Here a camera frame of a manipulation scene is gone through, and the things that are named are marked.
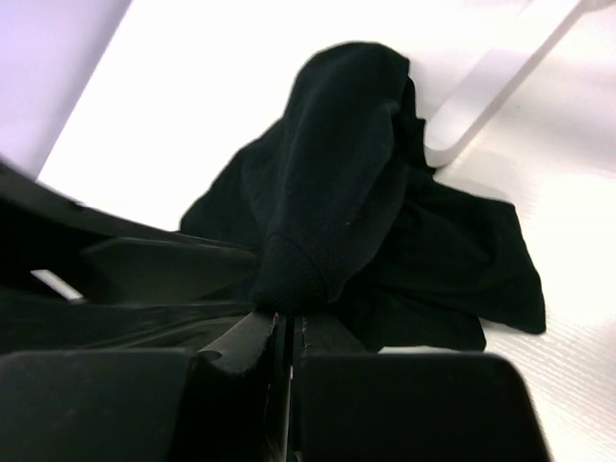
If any black t shirt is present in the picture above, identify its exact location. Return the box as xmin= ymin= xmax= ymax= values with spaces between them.
xmin=179 ymin=42 xmax=547 ymax=351

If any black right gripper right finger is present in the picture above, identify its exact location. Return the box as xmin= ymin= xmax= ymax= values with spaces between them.
xmin=292 ymin=314 xmax=551 ymax=461

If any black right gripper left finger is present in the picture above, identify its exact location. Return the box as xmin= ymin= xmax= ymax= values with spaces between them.
xmin=1 ymin=165 xmax=279 ymax=461

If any white clothes rack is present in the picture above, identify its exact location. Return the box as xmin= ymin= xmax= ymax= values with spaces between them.
xmin=424 ymin=1 xmax=605 ymax=167

